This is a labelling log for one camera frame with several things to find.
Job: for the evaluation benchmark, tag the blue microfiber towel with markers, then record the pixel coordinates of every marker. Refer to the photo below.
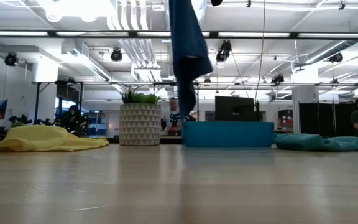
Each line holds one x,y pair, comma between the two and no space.
188,46

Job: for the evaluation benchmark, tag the teal microfiber towel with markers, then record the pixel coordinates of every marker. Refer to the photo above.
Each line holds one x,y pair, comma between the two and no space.
315,143

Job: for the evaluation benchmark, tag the yellow microfiber towel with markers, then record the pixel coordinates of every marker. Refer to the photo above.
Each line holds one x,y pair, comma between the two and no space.
42,138

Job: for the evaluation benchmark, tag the black track spotlight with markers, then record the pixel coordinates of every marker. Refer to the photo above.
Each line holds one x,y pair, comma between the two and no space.
11,59
116,55
277,79
223,51
336,57

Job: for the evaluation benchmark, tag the black monitor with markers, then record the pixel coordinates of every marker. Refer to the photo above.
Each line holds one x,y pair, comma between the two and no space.
235,109

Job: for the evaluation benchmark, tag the green artificial succulent plant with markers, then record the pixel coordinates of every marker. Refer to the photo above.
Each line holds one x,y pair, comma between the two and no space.
140,98

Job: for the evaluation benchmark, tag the blue storage bin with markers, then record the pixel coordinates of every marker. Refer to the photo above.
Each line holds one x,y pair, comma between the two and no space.
225,133

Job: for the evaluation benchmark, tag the red storage shelf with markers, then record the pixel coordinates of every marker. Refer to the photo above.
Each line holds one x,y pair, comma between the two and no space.
286,119

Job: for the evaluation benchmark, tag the triangle patterned planter pot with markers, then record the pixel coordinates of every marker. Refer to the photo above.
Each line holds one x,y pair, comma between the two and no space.
140,124

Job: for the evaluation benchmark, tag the black room divider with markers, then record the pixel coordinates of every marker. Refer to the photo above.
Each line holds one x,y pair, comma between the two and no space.
325,119

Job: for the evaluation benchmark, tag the black overhead frame bar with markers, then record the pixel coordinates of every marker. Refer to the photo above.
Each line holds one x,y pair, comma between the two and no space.
259,35

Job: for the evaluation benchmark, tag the black metal frame stand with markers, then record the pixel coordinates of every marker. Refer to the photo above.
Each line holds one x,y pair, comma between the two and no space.
163,83
57,82

